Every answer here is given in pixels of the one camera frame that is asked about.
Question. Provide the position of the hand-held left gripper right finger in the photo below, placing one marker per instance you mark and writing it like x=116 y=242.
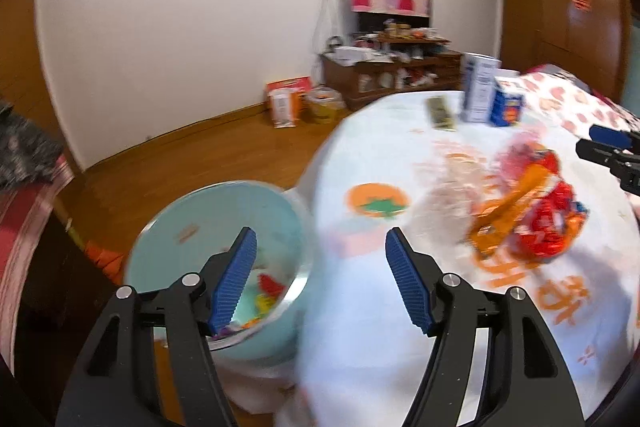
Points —
x=407 y=287

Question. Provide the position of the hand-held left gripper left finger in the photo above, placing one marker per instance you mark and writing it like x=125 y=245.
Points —
x=232 y=277

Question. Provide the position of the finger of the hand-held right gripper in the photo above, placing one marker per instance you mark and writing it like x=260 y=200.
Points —
x=610 y=137
x=595 y=152

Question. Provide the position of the yellow wrapper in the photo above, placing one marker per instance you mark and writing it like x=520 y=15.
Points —
x=262 y=307

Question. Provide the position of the light blue plastic bin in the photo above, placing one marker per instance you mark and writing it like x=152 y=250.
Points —
x=220 y=217

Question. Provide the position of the red wrapper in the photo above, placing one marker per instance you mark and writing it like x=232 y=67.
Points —
x=530 y=159

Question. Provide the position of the clear plastic bag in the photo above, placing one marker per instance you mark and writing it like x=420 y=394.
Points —
x=450 y=207

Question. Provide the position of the orange candy wrapper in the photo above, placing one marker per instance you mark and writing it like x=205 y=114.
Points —
x=495 y=222

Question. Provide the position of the heart print blanket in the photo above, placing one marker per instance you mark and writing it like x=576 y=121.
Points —
x=560 y=99

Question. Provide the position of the white printed tablecloth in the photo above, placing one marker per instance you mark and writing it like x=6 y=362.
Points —
x=360 y=332

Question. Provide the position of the blue milk carton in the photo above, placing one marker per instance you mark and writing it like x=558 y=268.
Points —
x=507 y=107

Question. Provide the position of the orange cloth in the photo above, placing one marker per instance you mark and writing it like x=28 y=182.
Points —
x=102 y=262

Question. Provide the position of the white milk carton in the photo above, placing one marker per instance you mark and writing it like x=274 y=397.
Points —
x=477 y=87

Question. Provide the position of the brown wooden wardrobe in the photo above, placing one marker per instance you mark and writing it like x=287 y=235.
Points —
x=560 y=7

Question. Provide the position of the dark flat snack packet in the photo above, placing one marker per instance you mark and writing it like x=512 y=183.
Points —
x=440 y=113

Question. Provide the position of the dark wooden cabinet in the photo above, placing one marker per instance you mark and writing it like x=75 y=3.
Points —
x=60 y=307

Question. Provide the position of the white and orange bag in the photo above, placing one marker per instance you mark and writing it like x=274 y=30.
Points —
x=285 y=109

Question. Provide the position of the yellow plastic bag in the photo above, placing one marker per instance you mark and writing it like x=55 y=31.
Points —
x=324 y=107

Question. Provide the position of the orange cardboard box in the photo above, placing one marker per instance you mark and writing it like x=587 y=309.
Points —
x=290 y=84

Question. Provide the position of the pink striped bed sheet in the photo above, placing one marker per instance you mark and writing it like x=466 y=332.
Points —
x=25 y=227

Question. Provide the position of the brown wooden television stand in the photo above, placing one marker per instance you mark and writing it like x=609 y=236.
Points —
x=350 y=79

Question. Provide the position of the white flat box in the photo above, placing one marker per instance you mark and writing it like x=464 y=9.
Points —
x=352 y=54

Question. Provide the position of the black printed plastic bag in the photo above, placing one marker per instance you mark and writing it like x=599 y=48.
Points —
x=25 y=147

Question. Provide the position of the brown wooden door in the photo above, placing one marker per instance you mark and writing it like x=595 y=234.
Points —
x=20 y=37

